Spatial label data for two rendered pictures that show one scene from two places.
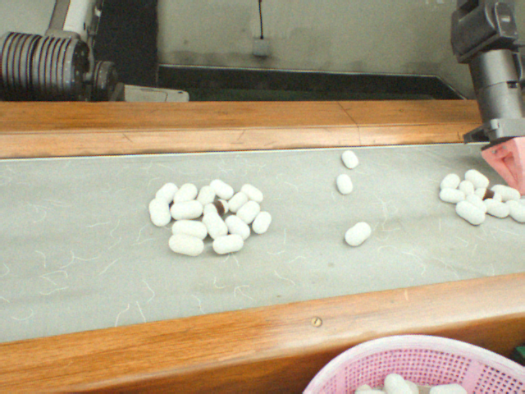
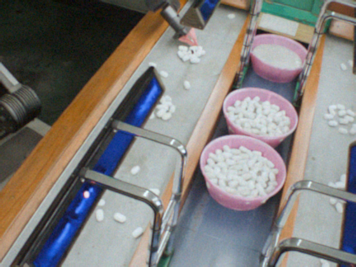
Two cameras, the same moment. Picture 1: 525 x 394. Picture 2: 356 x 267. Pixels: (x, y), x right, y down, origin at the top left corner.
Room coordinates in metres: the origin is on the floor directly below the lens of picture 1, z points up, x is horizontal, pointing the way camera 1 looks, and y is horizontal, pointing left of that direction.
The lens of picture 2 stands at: (-0.34, 1.05, 1.78)
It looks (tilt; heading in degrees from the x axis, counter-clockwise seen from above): 42 degrees down; 304
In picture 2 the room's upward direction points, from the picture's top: 9 degrees clockwise
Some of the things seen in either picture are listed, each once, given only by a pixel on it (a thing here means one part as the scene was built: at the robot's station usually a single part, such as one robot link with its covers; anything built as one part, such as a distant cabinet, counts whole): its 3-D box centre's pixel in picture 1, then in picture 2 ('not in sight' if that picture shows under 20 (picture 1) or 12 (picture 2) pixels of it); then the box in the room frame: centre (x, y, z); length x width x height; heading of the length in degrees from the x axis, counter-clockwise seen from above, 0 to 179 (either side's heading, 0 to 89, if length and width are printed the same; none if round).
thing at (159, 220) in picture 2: not in sight; (130, 223); (0.09, 0.56, 0.90); 0.20 x 0.19 x 0.45; 111
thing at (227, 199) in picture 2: not in sight; (240, 175); (0.06, 0.09, 0.72); 0.27 x 0.27 x 0.10
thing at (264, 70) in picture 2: not in sight; (276, 60); (0.32, -0.58, 0.72); 0.27 x 0.27 x 0.10
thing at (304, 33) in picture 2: not in sight; (286, 27); (0.40, -0.78, 0.77); 0.33 x 0.15 x 0.01; 21
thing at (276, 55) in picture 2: not in sight; (276, 61); (0.32, -0.58, 0.71); 0.22 x 0.22 x 0.06
